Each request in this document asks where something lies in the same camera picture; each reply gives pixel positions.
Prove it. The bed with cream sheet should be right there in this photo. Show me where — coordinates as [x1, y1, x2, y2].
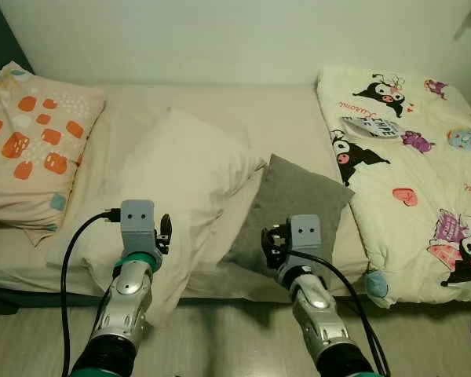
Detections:
[0, 82, 471, 309]

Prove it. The white pillow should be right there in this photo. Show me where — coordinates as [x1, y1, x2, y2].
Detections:
[46, 108, 268, 329]

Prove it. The pink pillow with orange print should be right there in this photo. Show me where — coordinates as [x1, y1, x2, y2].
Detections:
[0, 61, 108, 248]

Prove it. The grey cushion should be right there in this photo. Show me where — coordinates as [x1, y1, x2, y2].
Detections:
[222, 154, 356, 280]

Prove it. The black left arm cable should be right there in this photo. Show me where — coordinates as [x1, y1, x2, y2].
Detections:
[60, 209, 122, 377]

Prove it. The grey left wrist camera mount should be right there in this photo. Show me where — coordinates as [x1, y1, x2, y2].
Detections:
[119, 199, 158, 256]

